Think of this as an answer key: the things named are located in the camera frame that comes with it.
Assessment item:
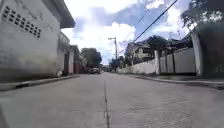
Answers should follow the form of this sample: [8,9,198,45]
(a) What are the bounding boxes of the white wall with pillars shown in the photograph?
[116,47,197,76]

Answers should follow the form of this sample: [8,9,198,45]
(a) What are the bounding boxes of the pale concrete sidewalk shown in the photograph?
[128,73,224,90]

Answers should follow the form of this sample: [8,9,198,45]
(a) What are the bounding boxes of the dark green tree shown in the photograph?
[79,47,103,69]

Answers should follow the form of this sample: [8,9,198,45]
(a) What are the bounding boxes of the overhanging tree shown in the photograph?
[180,0,224,32]

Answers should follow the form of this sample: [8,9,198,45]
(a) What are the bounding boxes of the tree behind house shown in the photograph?
[146,34,170,51]

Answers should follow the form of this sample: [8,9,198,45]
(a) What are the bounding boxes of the raised concrete sidewalk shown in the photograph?
[0,73,81,93]

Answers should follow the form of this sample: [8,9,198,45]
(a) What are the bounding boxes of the overhead wires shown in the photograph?
[118,0,180,56]

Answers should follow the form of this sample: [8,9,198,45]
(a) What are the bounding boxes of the grey concrete road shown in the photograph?
[0,72,224,128]

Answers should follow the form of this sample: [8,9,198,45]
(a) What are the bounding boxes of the dark gate with white pillar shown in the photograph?
[190,22,224,80]

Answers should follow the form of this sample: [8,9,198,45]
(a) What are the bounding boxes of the dark car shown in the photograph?
[88,67,102,75]

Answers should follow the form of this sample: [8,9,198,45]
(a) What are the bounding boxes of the utility pole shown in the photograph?
[107,36,119,61]

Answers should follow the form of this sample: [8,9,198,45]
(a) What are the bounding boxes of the row of low buildings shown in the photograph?
[56,31,90,76]

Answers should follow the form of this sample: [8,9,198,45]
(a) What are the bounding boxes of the white building with vent blocks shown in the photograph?
[0,0,76,83]

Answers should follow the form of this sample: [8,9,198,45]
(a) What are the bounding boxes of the two-storey house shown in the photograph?
[124,39,161,66]

